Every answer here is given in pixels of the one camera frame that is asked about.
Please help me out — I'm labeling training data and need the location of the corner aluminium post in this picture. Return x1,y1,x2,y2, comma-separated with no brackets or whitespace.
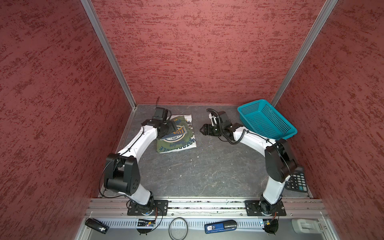
271,0,338,107
81,0,137,111

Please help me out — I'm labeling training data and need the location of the black calculator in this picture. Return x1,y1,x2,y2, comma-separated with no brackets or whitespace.
285,167,308,193

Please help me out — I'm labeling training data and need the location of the right corner aluminium post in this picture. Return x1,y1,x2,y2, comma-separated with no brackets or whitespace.
271,0,338,107

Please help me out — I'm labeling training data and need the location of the black box device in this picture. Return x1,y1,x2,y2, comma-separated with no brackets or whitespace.
85,218,110,235

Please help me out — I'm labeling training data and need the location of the black cable loop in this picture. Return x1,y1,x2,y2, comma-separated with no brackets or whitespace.
167,217,189,240

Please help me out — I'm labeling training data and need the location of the white tank top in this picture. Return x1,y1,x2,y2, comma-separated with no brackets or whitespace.
161,114,198,154

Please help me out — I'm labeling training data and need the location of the blue black device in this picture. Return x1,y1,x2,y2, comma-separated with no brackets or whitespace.
204,220,238,234

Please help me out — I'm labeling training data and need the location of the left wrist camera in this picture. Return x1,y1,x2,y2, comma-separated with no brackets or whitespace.
152,107,169,122

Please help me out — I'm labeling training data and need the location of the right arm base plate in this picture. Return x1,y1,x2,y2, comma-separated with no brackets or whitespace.
245,200,287,217

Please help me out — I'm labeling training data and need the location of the grey white device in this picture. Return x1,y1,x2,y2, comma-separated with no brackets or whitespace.
291,219,323,234

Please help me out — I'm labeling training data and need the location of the green tank top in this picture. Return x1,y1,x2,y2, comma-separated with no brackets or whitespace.
155,115,197,154

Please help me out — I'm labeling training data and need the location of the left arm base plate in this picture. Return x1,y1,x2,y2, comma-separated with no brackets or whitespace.
127,200,169,217

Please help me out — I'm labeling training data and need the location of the right circuit board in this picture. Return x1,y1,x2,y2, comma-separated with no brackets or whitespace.
264,219,279,235

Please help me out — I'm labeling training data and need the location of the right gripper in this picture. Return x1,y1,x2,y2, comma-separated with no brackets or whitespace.
200,123,225,136

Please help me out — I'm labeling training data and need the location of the left circuit board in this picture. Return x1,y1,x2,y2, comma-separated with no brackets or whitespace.
136,219,157,235

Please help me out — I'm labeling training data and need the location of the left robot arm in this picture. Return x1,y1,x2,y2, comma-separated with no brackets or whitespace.
103,120,177,215

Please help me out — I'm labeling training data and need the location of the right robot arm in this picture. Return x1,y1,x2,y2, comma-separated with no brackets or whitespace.
200,124,298,216

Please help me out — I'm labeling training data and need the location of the aluminium rail frame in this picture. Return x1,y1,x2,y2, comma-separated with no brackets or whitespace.
83,197,339,240

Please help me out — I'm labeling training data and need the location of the teal plastic basket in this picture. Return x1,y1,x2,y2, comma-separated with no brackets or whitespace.
238,100,298,140

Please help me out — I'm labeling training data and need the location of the left corner aluminium post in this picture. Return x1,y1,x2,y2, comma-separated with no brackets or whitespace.
81,0,137,111

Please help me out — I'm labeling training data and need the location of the circuit board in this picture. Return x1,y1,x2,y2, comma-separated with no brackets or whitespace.
264,219,279,235
136,219,157,235

